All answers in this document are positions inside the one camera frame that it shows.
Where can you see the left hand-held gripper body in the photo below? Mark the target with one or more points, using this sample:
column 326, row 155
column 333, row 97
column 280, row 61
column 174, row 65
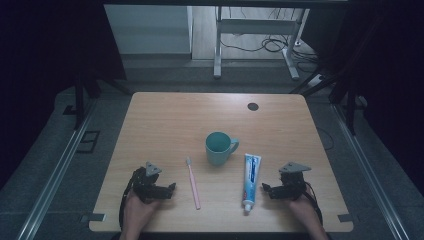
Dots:
column 148, row 186

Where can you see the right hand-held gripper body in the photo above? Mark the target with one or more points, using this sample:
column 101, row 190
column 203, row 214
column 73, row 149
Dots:
column 291, row 186

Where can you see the white and blue toothpaste tube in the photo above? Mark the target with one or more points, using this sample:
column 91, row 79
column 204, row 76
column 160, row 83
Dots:
column 251, row 180

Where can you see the pink toothbrush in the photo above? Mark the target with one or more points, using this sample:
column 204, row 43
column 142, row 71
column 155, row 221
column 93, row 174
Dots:
column 194, row 190

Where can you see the teal cup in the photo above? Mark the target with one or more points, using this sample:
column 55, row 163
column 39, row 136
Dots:
column 218, row 156

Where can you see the person's left hand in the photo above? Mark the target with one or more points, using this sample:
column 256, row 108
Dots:
column 135, row 213

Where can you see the person's right hand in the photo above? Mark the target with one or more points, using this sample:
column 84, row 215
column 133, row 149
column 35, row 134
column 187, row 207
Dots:
column 308, row 213

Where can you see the round dark table grommet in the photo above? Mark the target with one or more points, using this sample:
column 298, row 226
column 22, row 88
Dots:
column 253, row 106

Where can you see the black metal stand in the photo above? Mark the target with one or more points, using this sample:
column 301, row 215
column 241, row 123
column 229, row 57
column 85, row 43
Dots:
column 79, row 100
column 350, row 110

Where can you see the white power strip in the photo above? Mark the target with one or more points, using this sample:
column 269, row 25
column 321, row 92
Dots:
column 316, row 80

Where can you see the white cabinet panel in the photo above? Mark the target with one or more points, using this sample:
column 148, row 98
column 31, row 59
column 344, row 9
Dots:
column 146, row 30

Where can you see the aluminium floor rail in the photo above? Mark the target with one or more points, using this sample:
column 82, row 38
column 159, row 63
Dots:
column 56, row 173
column 366, row 173

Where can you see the white metal desk frame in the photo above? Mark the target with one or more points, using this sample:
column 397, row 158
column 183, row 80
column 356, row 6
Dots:
column 256, row 26

